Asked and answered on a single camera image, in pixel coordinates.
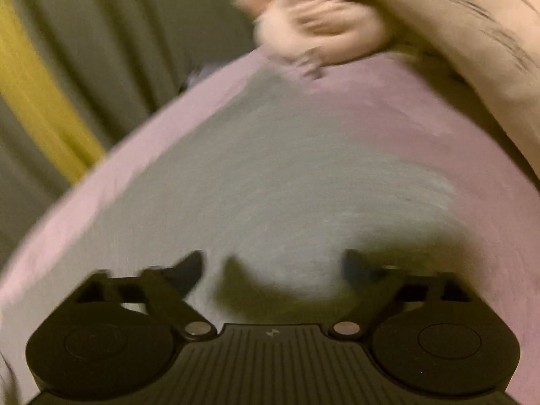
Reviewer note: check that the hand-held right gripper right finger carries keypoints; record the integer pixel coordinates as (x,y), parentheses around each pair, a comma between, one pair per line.
(354,268)

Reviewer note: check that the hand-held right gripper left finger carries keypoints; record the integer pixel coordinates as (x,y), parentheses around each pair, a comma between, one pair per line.
(192,268)

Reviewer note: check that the grey sock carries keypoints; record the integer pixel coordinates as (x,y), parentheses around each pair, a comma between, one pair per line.
(253,177)

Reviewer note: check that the pink blanket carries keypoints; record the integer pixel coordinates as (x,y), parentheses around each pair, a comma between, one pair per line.
(443,143)

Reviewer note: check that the grey curtain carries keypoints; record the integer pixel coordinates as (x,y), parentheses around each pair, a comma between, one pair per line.
(25,185)
(126,29)

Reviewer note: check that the yellow curtain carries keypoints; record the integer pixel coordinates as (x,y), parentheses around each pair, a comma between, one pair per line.
(33,93)

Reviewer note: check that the cream cloth with black marks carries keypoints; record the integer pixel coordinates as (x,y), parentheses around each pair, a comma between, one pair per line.
(464,29)

